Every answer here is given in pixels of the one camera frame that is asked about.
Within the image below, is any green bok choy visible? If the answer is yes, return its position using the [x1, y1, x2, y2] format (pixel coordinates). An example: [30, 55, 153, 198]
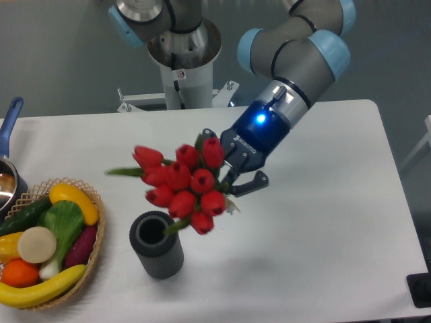
[38, 201, 84, 281]

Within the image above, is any white furniture frame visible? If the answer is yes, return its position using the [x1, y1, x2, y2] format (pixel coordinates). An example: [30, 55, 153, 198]
[399, 115, 430, 177]

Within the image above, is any yellow squash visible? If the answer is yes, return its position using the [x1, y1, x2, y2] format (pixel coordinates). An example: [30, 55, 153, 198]
[48, 182, 99, 225]

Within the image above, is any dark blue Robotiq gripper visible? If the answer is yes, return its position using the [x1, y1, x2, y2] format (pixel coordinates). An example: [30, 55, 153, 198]
[202, 102, 290, 197]

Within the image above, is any green cucumber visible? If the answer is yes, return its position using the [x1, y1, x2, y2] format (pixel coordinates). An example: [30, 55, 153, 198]
[1, 196, 52, 236]

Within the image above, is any black device at table edge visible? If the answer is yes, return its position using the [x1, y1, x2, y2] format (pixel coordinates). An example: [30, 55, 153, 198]
[406, 273, 430, 308]

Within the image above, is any yellow bell pepper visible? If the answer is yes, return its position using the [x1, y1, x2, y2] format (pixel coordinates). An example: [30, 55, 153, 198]
[0, 231, 23, 264]

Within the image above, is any beige round disc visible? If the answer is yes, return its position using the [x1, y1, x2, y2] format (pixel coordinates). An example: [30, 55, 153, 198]
[17, 226, 57, 264]

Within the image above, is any yellow banana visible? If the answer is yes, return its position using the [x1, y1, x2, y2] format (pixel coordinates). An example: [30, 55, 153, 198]
[1, 264, 86, 309]

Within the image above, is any red tulip bouquet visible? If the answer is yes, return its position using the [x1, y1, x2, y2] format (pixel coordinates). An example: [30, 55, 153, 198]
[106, 135, 238, 235]

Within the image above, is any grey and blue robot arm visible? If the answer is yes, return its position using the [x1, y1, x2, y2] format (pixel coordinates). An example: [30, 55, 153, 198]
[108, 1, 356, 196]

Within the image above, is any blue handled saucepan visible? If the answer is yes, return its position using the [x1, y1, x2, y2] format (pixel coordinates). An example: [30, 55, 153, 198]
[1, 97, 28, 222]

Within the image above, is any woven wicker basket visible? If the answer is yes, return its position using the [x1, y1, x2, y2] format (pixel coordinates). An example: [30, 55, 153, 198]
[1, 178, 106, 310]

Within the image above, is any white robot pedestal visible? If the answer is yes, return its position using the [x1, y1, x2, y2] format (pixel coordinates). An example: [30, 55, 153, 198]
[117, 59, 240, 113]

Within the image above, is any dark grey ribbed vase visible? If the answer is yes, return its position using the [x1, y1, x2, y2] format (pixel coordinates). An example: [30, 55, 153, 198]
[129, 211, 184, 279]

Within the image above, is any orange fruit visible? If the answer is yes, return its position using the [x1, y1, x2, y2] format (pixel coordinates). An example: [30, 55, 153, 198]
[1, 259, 39, 288]

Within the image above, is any purple sweet potato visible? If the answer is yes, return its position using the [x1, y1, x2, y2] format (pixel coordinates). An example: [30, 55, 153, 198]
[64, 226, 97, 268]

